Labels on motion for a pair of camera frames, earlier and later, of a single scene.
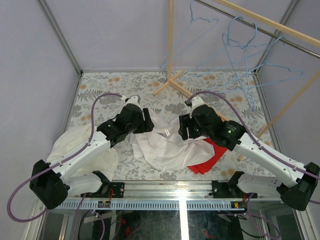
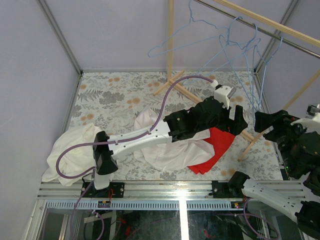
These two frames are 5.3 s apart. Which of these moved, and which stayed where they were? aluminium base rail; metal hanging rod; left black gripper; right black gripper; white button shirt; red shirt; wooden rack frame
Moved: left black gripper; right black gripper
Stayed: red shirt; white button shirt; aluminium base rail; wooden rack frame; metal hanging rod
